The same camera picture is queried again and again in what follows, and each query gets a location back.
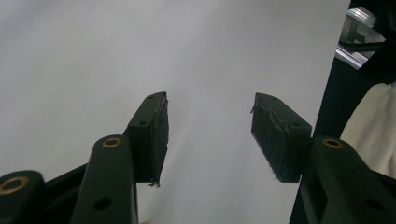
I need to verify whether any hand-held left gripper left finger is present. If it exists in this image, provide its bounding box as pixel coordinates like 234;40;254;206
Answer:
127;91;170;187

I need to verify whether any metal stand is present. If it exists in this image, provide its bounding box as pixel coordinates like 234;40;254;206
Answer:
334;7;387;70

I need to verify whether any beige cloth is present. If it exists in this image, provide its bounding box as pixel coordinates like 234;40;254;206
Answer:
339;82;396;180

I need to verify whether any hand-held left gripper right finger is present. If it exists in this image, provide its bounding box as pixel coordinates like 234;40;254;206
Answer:
250;91;313;184

